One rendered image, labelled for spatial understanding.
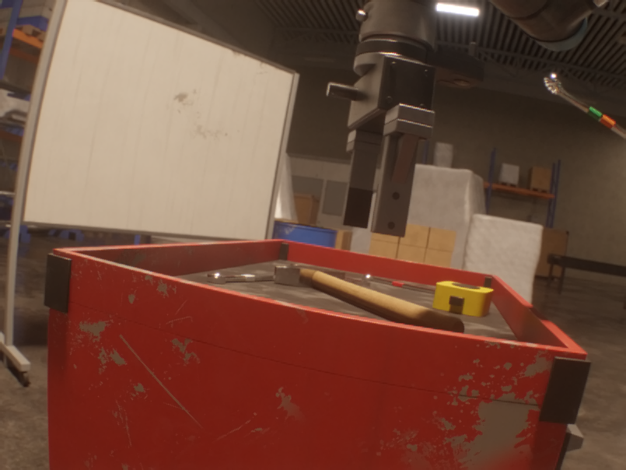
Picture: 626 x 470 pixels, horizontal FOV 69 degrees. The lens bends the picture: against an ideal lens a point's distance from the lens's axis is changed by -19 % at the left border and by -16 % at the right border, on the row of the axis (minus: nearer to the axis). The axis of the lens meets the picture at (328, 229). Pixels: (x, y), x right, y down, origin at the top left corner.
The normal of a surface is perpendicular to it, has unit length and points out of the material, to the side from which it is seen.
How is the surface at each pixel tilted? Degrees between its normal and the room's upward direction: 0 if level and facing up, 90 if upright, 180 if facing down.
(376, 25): 90
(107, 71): 90
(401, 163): 120
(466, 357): 90
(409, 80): 90
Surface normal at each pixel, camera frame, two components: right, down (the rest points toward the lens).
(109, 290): -0.22, 0.00
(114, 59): 0.79, 0.14
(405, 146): 0.06, 0.54
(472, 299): -0.48, -0.05
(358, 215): 0.15, 0.05
